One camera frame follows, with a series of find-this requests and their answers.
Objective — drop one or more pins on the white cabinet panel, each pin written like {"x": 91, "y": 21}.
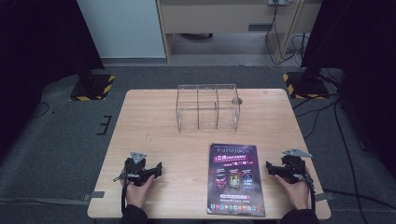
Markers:
{"x": 121, "y": 28}

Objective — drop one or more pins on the grey round table grommet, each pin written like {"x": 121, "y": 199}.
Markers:
{"x": 236, "y": 101}

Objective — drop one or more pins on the yellow-black striped stand base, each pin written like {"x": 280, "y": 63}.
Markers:
{"x": 93, "y": 88}
{"x": 306, "y": 87}

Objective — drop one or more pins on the person's left hand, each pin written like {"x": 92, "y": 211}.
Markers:
{"x": 137, "y": 193}

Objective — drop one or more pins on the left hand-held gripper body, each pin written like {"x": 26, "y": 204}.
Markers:
{"x": 136, "y": 170}

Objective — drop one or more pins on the clear acrylic file rack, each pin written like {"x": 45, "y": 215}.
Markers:
{"x": 208, "y": 109}

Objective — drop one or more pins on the light wooden desk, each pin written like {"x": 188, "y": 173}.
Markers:
{"x": 218, "y": 15}

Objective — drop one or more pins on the person's right hand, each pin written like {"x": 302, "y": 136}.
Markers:
{"x": 294, "y": 193}

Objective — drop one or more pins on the black curtain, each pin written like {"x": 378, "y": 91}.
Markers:
{"x": 34, "y": 56}
{"x": 358, "y": 46}

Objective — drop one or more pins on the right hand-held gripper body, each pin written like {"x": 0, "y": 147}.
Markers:
{"x": 292, "y": 168}

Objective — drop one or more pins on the purple glossy magazine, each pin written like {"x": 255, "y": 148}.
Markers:
{"x": 235, "y": 180}

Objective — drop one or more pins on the grey tape strip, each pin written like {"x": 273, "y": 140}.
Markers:
{"x": 94, "y": 195}
{"x": 324, "y": 197}

